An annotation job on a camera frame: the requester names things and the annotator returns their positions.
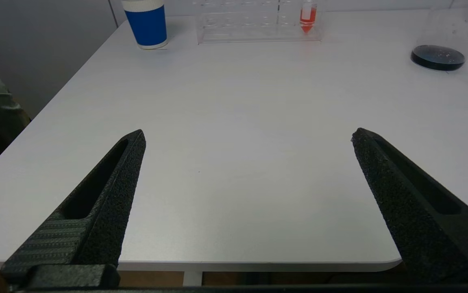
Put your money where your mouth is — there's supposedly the clear glass beaker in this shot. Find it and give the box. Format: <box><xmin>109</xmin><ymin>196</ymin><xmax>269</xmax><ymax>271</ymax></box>
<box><xmin>410</xmin><ymin>0</ymin><xmax>468</xmax><ymax>72</ymax></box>

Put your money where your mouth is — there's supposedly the blue white paper cup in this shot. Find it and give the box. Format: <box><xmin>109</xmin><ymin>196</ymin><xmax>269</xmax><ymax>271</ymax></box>
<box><xmin>121</xmin><ymin>0</ymin><xmax>168</xmax><ymax>50</ymax></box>

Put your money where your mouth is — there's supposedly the test tube with red pigment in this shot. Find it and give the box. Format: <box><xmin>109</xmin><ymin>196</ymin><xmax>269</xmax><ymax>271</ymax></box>
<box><xmin>300</xmin><ymin>0</ymin><xmax>318</xmax><ymax>34</ymax></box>

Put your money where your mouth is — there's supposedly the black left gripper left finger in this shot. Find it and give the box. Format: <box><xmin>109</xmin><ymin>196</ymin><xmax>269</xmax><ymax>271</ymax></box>
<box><xmin>1</xmin><ymin>129</ymin><xmax>147</xmax><ymax>285</ymax></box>

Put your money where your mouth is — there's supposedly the clear acrylic test tube rack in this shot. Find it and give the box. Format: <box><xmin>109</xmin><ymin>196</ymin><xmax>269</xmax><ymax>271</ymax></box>
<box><xmin>194</xmin><ymin>0</ymin><xmax>324</xmax><ymax>45</ymax></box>

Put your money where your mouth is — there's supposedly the white table leg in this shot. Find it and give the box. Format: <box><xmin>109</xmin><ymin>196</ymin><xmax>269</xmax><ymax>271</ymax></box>
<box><xmin>183</xmin><ymin>271</ymin><xmax>203</xmax><ymax>286</ymax></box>

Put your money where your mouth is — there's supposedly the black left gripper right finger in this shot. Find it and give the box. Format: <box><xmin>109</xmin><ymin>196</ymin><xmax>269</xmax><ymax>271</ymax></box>
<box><xmin>350</xmin><ymin>127</ymin><xmax>468</xmax><ymax>284</ymax></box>

